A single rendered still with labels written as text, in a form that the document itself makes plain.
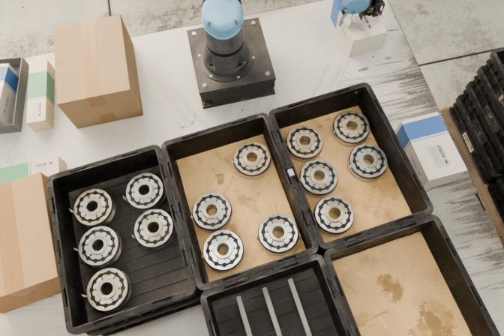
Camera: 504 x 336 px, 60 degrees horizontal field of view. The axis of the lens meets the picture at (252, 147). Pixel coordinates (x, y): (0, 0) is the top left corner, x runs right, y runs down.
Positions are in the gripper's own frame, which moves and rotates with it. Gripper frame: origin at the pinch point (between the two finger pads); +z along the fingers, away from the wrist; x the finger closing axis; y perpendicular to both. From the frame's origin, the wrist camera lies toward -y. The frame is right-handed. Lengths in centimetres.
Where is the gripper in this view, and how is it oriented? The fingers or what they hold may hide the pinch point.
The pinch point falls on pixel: (357, 19)
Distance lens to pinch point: 163.0
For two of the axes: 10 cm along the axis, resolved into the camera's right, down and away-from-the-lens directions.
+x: 9.6, -2.6, 1.0
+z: 0.2, 4.2, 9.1
